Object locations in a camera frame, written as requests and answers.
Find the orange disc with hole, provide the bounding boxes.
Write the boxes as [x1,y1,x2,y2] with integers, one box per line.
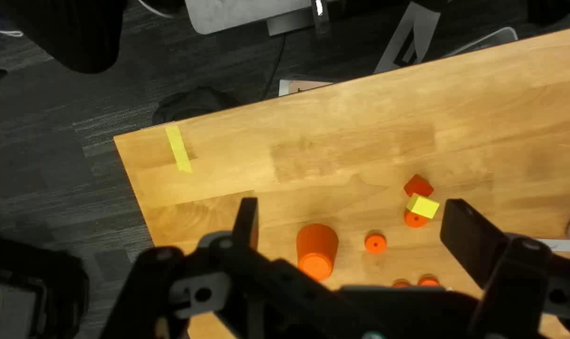
[364,231,387,253]

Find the orange disc under blocks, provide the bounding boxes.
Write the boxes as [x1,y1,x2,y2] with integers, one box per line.
[404,210,428,227]

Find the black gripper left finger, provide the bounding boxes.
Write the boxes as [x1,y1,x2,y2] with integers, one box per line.
[232,197,257,248]

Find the yellow block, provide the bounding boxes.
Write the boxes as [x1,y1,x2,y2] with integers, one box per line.
[405,193,439,218]

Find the yellow tape strip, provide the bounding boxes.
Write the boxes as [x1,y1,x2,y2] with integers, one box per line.
[165,123,191,172]

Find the red block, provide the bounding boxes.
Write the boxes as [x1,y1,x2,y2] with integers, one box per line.
[404,174,434,195]

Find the orange plastic cup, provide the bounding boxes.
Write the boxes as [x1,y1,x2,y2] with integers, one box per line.
[295,223,338,280]

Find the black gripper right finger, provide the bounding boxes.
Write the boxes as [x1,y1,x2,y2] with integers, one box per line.
[439,199,507,287]

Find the orange disc gripper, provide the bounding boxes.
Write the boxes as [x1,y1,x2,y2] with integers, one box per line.
[390,278,411,287]
[417,274,441,285]

